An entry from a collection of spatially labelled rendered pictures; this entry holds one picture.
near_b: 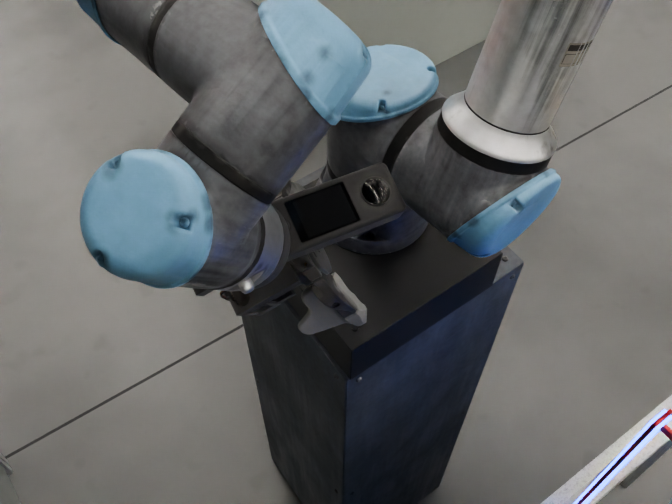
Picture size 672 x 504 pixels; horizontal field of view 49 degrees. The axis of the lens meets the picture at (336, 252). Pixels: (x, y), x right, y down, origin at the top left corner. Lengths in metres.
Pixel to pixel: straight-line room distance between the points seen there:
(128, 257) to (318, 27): 0.16
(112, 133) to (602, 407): 1.76
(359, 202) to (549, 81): 0.20
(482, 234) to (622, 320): 1.55
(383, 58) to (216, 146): 0.41
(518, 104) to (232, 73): 0.32
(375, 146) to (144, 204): 0.40
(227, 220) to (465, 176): 0.33
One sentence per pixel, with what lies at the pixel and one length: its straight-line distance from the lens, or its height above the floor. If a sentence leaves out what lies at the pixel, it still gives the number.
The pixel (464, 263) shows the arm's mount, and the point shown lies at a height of 1.08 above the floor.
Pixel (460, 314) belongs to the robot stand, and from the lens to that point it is 1.00.
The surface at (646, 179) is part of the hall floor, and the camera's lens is 2.59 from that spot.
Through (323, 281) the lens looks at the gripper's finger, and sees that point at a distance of 0.61.
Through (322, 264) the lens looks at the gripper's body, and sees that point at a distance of 0.61.
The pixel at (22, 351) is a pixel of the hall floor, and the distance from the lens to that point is 2.22.
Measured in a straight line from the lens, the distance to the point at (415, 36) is 2.61.
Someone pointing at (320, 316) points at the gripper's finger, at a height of 1.24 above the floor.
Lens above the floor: 1.83
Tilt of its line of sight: 55 degrees down
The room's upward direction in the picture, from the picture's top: straight up
